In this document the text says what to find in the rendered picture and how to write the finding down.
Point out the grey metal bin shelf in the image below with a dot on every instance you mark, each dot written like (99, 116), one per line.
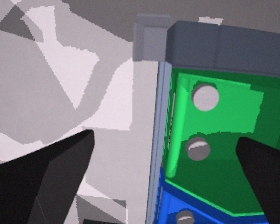
(198, 46)

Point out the green bin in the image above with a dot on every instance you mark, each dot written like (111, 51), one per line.
(244, 109)

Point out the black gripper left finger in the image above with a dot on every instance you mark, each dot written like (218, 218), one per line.
(40, 187)

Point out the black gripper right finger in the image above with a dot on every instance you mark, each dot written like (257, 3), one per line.
(261, 166)

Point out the blue open bin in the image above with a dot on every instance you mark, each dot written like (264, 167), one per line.
(194, 205)

